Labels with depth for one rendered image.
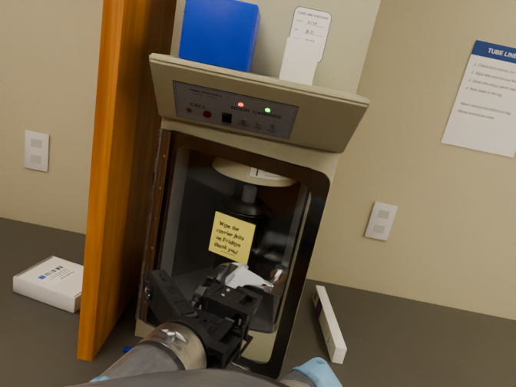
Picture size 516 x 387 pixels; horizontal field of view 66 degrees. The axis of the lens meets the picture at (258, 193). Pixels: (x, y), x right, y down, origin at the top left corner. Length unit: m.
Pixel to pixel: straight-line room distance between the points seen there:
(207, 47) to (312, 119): 0.19
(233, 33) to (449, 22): 0.74
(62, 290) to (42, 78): 0.61
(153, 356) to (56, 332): 0.53
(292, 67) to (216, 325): 0.37
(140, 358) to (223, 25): 0.43
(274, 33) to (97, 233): 0.44
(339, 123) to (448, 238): 0.78
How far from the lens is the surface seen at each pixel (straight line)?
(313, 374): 0.41
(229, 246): 0.70
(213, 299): 0.52
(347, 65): 0.71
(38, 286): 1.01
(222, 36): 0.60
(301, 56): 0.62
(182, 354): 0.45
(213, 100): 0.63
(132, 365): 0.42
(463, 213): 1.33
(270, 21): 0.70
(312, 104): 0.60
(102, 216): 0.71
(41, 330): 0.95
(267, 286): 0.63
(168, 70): 0.61
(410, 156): 1.22
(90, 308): 0.80
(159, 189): 0.74
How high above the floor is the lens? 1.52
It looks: 17 degrees down
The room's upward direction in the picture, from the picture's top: 12 degrees clockwise
